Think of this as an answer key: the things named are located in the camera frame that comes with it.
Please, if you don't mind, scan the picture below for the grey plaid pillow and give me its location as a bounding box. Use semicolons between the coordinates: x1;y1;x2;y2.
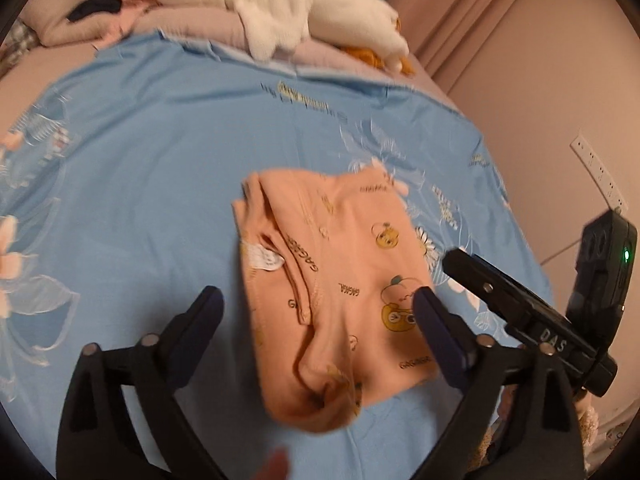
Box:
0;17;41;63

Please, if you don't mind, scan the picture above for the orange printed baby romper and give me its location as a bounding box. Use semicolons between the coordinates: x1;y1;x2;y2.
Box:
231;166;443;433

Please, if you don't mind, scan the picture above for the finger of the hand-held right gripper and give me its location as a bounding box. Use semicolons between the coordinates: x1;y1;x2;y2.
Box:
442;249;540;332

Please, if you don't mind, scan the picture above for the beige fuzzy cloth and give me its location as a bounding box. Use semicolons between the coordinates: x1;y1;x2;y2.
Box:
470;390;601;480

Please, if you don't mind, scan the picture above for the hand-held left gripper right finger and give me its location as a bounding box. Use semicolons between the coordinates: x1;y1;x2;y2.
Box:
412;286;586;480

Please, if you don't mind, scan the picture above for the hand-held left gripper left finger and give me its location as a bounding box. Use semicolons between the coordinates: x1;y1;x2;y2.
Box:
56;285;226;480

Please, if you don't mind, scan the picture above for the person's left hand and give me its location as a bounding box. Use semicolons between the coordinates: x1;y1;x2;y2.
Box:
250;447;292;480

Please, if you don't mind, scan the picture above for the white wall socket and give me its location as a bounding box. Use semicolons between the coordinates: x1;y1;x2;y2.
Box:
570;132;630;211

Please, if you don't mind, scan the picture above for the blue floral blanket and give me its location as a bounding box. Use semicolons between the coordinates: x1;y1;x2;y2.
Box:
0;30;556;480

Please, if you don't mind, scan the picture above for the dark navy garment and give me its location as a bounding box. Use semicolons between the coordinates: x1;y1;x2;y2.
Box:
67;0;123;23

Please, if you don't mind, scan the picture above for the white goose plush toy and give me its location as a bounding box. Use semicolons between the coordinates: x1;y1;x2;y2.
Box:
124;0;416;75

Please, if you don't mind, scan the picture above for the pink curtain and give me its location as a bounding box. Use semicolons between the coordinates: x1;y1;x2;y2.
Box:
387;0;548;81

